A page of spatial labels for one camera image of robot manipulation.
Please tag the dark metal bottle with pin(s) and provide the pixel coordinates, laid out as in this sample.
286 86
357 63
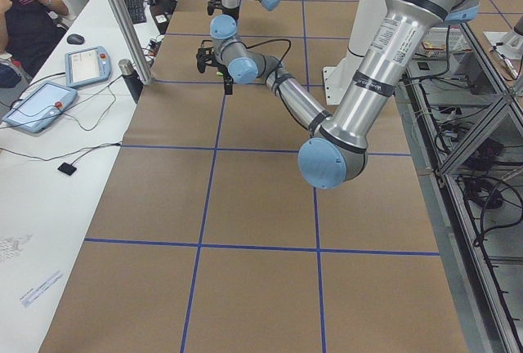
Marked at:
131 78

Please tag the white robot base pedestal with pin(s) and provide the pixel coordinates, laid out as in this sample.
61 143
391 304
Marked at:
359 42

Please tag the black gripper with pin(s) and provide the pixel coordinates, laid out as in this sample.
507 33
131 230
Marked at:
231 12
228 82

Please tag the teach pendant far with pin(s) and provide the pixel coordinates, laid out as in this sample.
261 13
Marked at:
87 66

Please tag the brown paper table cover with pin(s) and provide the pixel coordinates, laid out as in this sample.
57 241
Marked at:
207 238

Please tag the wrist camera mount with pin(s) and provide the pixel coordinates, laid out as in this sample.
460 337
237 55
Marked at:
205 56
213 5

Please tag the teach pendant near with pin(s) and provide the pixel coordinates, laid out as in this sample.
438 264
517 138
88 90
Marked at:
40 108

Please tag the black computer mouse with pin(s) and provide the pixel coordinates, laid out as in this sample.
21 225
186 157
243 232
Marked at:
75 39

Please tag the black keyboard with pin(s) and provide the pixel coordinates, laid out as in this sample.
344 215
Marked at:
136 10

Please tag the seated person black shirt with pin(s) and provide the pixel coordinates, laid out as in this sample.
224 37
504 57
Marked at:
28 33

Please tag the aluminium frame post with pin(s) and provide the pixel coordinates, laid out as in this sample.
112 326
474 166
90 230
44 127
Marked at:
130 37

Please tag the teach pendant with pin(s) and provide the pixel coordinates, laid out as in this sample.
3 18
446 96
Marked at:
40 108
87 66

